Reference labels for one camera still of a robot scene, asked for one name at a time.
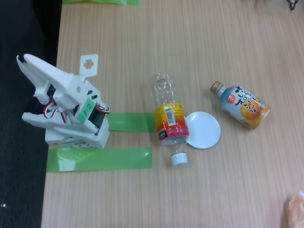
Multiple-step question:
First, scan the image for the clear plastic bottle orange label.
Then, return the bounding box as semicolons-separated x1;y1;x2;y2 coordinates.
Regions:
151;72;190;166

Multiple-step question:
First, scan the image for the orange juice bottle can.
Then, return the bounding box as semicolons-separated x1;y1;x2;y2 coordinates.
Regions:
209;81;272;130

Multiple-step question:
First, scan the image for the short green tape strip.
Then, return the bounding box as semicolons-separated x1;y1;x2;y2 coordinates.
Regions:
108;111;156;133

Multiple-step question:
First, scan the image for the long green tape strip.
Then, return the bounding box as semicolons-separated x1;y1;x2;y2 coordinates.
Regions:
46;146;153;173

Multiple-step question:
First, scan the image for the green plastic bag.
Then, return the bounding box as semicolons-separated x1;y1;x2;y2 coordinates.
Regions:
62;0;139;7

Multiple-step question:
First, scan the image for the white round plate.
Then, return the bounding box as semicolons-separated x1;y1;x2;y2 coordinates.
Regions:
184;111;221;150

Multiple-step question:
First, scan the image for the orange plastic bag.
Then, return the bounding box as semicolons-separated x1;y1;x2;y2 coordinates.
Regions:
284;191;304;228

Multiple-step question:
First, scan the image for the black cable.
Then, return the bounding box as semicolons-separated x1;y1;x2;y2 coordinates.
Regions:
286;0;300;11

